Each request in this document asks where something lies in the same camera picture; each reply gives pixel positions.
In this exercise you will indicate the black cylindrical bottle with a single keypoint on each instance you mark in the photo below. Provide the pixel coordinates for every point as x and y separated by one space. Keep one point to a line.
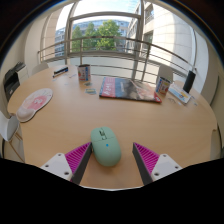
189 81

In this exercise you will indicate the white chair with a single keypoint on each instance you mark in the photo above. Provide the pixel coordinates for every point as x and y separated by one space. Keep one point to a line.
8 126
165 72
40 68

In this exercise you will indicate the blue and green sticker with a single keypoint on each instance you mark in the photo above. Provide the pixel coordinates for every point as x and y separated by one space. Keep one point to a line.
90 91

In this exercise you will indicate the printed cup with blue rim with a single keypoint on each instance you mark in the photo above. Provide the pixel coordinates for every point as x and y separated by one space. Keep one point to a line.
163 86

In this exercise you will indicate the red and blue magazine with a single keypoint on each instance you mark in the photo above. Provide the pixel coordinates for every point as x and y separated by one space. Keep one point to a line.
128 88

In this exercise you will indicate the printed cup with strawberry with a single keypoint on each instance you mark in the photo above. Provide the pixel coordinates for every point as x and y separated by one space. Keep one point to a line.
84 72

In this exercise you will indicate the metal balcony railing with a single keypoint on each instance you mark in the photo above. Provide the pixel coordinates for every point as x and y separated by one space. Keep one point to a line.
110 53

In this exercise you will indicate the mint green computer mouse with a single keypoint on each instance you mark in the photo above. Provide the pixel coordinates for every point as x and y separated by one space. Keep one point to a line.
105 146

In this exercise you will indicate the white and pink mouse pad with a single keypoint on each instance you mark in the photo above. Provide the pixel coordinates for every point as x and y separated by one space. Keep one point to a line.
35 102

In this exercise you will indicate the white and blue booklet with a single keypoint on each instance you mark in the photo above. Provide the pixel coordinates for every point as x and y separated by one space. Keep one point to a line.
180 93

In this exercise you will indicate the black whiteboard eraser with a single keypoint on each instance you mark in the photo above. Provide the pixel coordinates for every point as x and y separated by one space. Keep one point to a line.
61 70

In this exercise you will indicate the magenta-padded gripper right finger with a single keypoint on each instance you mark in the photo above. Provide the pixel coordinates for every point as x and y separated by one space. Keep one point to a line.
148 158

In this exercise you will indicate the blue whiteboard marker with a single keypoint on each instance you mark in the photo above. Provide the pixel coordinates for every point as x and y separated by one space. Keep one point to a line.
60 74

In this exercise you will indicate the small pale sticker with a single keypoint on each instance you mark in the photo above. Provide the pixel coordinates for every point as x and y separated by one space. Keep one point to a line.
87 84
72 76

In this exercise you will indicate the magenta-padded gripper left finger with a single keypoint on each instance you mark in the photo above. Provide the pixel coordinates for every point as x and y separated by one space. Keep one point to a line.
77 156

